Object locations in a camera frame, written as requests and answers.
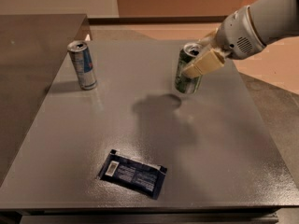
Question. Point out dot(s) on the green soda can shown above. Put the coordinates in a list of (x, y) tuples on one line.
[(182, 83)]

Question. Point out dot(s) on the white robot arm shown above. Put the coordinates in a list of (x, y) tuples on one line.
[(273, 20)]

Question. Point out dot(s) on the dark blue rxbar wrapper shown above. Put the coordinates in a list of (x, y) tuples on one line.
[(142, 177)]

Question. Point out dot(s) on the silver blue energy drink can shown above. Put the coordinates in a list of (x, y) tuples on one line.
[(83, 64)]

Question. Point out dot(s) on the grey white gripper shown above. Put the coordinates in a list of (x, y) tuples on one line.
[(237, 34)]

